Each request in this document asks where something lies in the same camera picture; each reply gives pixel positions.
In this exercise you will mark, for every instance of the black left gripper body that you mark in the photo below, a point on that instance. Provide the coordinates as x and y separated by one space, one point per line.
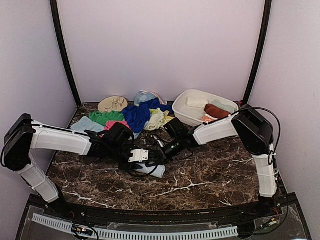
116 152

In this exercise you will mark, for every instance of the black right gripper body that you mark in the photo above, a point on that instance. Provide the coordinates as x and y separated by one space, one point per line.
166 156

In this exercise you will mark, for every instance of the large pale blue towel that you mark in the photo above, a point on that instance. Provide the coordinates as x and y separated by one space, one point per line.
155 171

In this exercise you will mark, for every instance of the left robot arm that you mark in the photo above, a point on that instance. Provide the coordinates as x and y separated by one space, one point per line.
27 135

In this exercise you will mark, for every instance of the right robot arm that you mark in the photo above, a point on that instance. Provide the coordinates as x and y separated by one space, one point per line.
256 134

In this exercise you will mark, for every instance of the pale yellow patterned towel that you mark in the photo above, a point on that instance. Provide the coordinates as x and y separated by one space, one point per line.
158 119

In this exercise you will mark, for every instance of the white plastic basin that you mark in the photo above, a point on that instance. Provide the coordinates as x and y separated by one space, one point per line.
192 115

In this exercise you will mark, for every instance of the royal blue towel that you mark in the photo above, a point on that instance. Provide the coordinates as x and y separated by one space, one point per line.
137 116

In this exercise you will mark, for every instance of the grey-blue towel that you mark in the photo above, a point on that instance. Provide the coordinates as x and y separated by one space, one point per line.
87 124

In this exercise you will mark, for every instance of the orange patterned rolled towel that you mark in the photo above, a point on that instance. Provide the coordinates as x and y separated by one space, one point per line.
208 119

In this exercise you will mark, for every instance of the beige bird-painted plate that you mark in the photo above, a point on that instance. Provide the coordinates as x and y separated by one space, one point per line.
112 103

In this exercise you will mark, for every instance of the white rolled towel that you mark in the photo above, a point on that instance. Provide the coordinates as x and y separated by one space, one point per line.
196 102

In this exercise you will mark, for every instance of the brown rolled towel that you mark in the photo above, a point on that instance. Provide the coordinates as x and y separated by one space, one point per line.
215 111

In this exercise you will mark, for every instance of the light blue dotted towel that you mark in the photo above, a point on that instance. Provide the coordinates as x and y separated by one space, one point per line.
144 96

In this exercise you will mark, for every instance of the pale green rolled towel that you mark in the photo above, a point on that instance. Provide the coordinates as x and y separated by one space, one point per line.
225 107

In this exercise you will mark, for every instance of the white slotted cable duct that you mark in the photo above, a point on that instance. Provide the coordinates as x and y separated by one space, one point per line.
121 231

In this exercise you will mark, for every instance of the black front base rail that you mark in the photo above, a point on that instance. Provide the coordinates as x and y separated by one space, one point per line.
181 207

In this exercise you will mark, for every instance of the black left frame post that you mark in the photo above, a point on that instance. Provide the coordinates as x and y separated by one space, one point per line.
63 51

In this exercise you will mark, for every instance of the black frame post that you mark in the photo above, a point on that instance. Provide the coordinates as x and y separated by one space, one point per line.
63 51
259 51

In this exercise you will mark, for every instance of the black right frame post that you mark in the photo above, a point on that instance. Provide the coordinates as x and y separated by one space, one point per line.
259 51

